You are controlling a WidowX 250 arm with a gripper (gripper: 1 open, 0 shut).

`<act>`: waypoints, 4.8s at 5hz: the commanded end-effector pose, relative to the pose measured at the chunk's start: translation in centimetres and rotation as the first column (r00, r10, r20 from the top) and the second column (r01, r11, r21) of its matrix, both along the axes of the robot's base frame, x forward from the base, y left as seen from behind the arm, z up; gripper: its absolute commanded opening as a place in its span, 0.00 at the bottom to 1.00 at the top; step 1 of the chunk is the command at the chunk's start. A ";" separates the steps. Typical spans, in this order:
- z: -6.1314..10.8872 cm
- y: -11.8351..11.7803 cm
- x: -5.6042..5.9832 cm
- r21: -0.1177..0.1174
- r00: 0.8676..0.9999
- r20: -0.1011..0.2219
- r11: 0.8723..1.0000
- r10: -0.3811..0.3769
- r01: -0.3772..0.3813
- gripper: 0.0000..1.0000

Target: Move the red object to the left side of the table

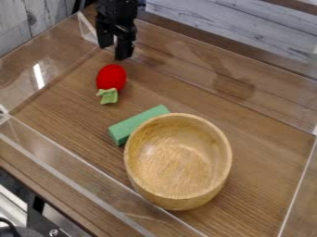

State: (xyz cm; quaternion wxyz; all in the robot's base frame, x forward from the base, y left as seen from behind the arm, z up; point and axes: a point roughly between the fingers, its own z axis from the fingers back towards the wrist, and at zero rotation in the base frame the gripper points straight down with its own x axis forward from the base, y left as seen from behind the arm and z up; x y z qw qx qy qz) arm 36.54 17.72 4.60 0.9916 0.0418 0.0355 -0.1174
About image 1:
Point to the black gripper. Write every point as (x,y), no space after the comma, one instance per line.
(115,16)

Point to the red plush strawberry toy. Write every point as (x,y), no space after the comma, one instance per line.
(110,83)

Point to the green foam block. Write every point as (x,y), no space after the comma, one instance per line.
(121,130)

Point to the wooden bowl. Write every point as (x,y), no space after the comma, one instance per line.
(178,159)

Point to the clear acrylic corner bracket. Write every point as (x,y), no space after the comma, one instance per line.
(87,29)

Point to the clear acrylic enclosure wall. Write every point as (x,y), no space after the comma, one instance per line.
(57,149)

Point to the black table frame bracket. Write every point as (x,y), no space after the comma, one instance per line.
(38,222)

